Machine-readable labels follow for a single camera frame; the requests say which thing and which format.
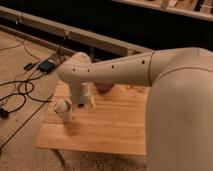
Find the black plug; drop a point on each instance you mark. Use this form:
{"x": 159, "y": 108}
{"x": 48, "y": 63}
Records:
{"x": 4, "y": 113}

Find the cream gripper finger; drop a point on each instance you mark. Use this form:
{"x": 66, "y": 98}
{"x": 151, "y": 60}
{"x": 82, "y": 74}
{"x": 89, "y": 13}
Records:
{"x": 91, "y": 104}

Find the white paper cup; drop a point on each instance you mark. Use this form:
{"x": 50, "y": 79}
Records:
{"x": 63, "y": 109}

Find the metal table leg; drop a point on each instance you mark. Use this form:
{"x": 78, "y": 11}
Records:
{"x": 59, "y": 157}

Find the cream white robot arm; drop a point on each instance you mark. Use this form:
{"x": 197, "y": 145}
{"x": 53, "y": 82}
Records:
{"x": 179, "y": 106}

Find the dark red ceramic bowl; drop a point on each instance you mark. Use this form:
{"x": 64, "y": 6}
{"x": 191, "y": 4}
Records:
{"x": 103, "y": 88}

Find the black power adapter box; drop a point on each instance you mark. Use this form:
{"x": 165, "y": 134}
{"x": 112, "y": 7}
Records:
{"x": 46, "y": 66}

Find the cream white gripper body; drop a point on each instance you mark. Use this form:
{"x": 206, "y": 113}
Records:
{"x": 80, "y": 93}

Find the small black device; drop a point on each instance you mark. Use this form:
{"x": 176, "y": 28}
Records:
{"x": 29, "y": 66}

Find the wooden table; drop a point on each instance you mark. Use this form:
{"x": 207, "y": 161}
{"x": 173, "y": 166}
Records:
{"x": 115, "y": 125}

